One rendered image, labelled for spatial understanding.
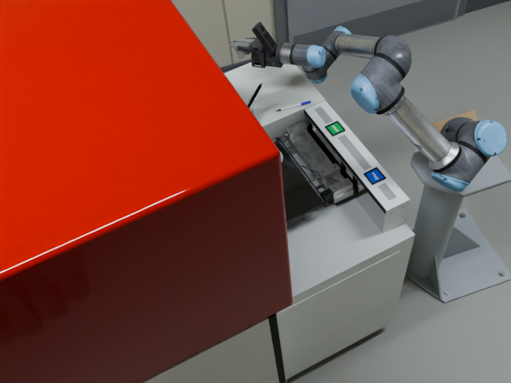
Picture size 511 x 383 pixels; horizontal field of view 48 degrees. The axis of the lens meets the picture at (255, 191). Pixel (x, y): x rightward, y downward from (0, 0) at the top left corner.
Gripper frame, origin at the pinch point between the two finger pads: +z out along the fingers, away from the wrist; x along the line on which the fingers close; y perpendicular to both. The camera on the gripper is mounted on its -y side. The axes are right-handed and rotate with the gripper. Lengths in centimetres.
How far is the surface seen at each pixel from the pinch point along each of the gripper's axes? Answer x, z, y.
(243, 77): 9.5, 3.1, 20.5
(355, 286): -41, -60, 70
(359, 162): -15, -53, 33
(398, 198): -26, -70, 37
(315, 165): -14, -36, 39
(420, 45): 185, -33, 88
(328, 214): -28, -46, 49
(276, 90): 7.4, -12.2, 22.8
